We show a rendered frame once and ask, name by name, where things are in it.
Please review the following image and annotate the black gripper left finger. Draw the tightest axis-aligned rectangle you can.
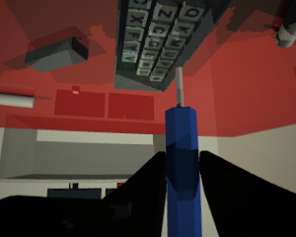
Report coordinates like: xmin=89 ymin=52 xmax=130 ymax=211
xmin=0 ymin=152 xmax=167 ymax=237

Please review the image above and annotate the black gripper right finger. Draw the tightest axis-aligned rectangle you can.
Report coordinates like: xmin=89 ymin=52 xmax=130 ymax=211
xmin=199 ymin=151 xmax=296 ymax=237

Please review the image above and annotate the blue stylus with grey tip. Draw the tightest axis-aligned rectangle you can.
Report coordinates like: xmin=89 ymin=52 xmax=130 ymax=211
xmin=165 ymin=66 xmax=202 ymax=237

